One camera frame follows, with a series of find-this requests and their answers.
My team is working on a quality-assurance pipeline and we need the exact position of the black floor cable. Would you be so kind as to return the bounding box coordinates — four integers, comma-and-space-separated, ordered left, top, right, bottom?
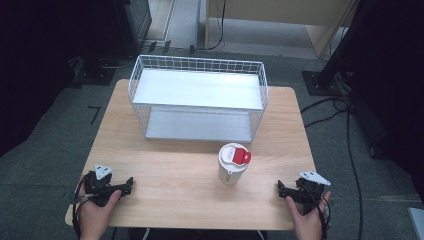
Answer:
299, 95, 365, 240

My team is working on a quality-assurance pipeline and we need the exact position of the person's right hand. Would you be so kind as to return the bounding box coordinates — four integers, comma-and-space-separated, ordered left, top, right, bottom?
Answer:
284, 190, 333, 240

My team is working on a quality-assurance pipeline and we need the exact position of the hand-held gripper cable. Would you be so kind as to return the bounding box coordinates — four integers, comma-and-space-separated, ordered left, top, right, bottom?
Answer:
70, 174, 92, 239
309, 186, 332, 240

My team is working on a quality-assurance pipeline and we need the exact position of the left hand-held gripper cable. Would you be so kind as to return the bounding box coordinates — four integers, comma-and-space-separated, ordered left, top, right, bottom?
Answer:
70, 174, 92, 239

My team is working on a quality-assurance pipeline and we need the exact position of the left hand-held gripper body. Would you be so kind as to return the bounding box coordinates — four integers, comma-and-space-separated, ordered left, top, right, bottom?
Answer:
82, 163, 122, 208

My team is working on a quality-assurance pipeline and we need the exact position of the white wire shelf rack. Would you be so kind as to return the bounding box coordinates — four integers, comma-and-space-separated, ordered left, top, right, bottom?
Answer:
127, 54, 270, 144

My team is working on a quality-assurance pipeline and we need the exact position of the thin black hanging cable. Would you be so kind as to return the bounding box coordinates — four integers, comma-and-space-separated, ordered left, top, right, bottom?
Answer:
189, 0, 228, 55

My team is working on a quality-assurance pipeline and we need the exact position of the white cup with red lid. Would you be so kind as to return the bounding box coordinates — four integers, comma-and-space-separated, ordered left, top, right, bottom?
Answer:
218, 142, 253, 187

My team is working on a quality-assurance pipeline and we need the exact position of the black stand base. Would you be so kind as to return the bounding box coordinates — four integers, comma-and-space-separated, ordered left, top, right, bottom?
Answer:
70, 55, 118, 86

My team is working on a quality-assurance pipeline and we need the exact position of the light wooden cabinet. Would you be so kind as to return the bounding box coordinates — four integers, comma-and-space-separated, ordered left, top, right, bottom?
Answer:
204, 0, 362, 60

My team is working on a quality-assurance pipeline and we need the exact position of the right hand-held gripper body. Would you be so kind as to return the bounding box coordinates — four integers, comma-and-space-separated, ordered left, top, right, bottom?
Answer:
294, 170, 332, 215

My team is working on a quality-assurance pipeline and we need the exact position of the white flat panel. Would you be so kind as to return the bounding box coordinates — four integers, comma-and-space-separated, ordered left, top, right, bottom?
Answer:
406, 206, 424, 240

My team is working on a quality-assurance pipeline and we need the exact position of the black metal stand with base plate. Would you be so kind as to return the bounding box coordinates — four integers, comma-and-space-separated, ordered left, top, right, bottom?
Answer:
301, 0, 369, 98

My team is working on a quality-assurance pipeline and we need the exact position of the dark equipment cabinet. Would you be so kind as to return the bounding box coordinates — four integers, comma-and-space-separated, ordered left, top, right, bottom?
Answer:
114, 0, 153, 58

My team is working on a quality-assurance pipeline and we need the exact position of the right hand-held gripper cable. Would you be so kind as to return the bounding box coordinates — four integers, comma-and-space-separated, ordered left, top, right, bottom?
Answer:
309, 186, 332, 240

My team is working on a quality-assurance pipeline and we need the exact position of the person's left hand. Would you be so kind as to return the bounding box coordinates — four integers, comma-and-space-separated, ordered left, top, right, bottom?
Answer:
77, 189, 123, 240

